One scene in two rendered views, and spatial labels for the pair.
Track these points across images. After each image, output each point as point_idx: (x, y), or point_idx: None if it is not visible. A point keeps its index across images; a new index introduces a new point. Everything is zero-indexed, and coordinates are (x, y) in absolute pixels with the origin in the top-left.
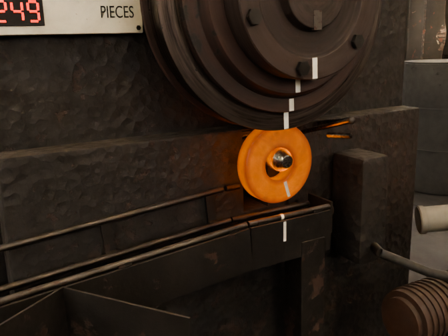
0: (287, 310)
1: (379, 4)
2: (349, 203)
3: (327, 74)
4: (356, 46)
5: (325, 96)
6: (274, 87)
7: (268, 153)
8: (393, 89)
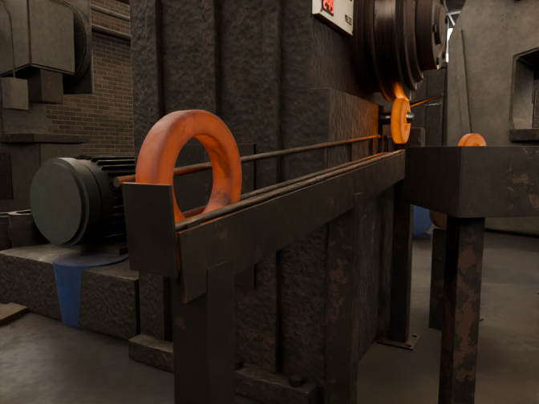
0: (396, 215)
1: None
2: None
3: (439, 68)
4: (444, 57)
5: (420, 86)
6: (419, 71)
7: (404, 112)
8: None
